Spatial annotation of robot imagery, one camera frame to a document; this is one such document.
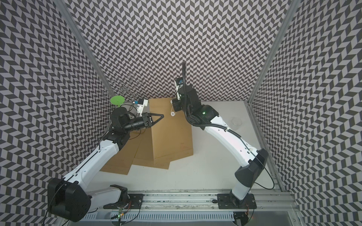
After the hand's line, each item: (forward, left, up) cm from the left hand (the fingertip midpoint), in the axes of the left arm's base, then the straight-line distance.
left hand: (163, 118), depth 69 cm
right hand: (+9, -7, +5) cm, 13 cm away
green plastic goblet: (+14, +28, -1) cm, 31 cm away
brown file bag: (-5, -4, -9) cm, 11 cm away
